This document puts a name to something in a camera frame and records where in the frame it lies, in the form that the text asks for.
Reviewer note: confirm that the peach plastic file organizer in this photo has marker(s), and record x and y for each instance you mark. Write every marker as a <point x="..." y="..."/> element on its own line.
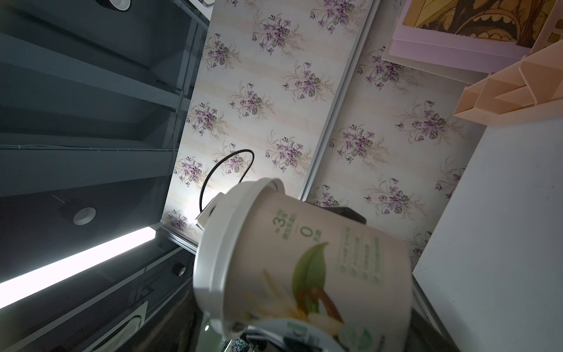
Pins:
<point x="525" y="92"/>

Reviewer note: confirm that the yellow black patterned book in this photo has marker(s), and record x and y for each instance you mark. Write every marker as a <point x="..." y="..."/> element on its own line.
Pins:
<point x="515" y="21"/>

